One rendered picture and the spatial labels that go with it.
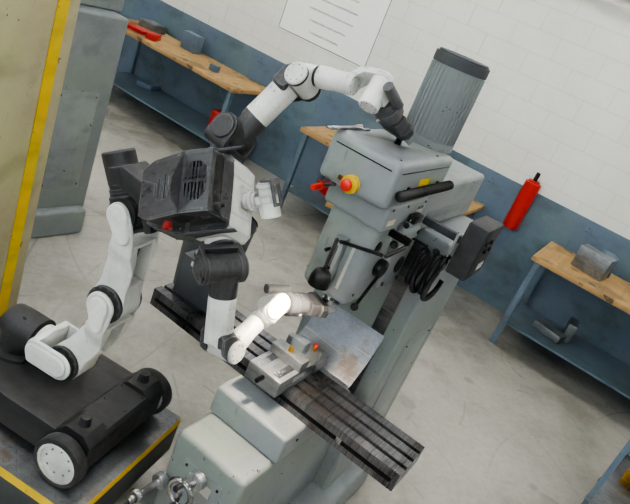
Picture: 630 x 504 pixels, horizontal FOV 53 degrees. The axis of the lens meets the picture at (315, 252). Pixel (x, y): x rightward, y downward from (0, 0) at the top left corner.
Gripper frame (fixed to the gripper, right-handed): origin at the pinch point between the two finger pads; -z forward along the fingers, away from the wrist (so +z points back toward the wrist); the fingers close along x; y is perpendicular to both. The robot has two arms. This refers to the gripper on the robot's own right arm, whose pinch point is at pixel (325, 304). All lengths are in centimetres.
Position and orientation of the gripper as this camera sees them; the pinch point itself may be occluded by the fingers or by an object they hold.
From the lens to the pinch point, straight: 237.2
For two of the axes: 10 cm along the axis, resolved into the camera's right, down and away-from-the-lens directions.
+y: -3.6, 8.5, 3.8
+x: -4.9, -5.3, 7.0
